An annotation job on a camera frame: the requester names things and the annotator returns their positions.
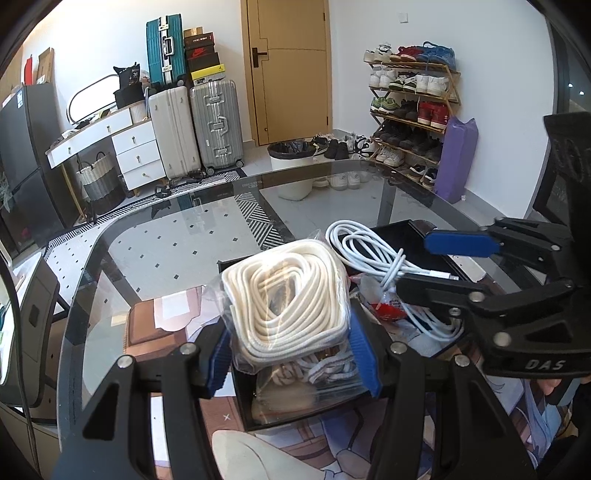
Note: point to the yellow black shoe box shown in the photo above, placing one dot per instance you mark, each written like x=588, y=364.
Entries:
x=206, y=77

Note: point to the oval mirror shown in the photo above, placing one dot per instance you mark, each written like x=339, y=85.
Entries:
x=92, y=94

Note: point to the white wall switch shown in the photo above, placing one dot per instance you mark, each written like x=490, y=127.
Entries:
x=404, y=17

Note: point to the white trash bin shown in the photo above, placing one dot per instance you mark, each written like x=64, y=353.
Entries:
x=293, y=177

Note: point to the black storage box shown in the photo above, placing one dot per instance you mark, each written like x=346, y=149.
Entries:
x=411, y=237

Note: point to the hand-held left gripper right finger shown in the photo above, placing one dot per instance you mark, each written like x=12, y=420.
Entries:
x=367, y=364

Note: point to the woven laundry basket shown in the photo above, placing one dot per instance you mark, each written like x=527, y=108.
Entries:
x=99, y=182

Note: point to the red white snack packet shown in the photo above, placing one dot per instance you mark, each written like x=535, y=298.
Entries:
x=390, y=311

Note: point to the wooden door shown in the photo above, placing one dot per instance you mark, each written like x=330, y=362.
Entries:
x=288, y=69

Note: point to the silver suitcase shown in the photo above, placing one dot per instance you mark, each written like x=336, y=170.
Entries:
x=217, y=124

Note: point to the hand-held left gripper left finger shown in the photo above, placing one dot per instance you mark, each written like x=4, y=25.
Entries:
x=217, y=364

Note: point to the bagged braided laces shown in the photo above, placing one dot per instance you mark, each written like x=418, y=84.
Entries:
x=318, y=369

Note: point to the white ribbed bin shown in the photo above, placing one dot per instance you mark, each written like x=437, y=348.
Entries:
x=141, y=113

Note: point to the white dresser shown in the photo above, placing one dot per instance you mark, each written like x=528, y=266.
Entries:
x=136, y=157

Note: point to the black bag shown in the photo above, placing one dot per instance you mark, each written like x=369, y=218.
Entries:
x=129, y=85

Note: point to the flat cardboard box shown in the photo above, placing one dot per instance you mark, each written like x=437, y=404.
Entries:
x=45, y=64

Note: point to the assorted racked shoes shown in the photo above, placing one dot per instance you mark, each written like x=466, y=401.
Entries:
x=431, y=113

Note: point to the purple bag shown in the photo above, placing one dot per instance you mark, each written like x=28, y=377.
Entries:
x=455, y=157

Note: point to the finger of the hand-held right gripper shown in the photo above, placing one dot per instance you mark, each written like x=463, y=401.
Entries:
x=438, y=288
x=457, y=242

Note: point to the white suitcase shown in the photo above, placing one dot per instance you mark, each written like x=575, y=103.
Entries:
x=173, y=134

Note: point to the black refrigerator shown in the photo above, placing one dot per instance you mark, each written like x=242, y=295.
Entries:
x=27, y=138

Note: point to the teal suitcase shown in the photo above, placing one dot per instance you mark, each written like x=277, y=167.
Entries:
x=164, y=50

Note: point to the black chair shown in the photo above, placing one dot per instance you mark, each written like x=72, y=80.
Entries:
x=37, y=318

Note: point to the printed cartoon mat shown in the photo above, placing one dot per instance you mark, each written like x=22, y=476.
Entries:
x=152, y=332

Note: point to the brown shoe box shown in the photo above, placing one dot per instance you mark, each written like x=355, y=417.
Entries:
x=196, y=36

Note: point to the scattered sneakers group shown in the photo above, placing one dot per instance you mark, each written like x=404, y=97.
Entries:
x=341, y=147

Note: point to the wooden shoe rack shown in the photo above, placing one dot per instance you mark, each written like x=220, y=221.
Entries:
x=455, y=85

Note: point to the black white patterned rug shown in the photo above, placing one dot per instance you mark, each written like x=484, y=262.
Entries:
x=184, y=230

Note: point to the red black shoe box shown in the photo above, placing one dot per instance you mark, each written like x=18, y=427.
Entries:
x=201, y=53

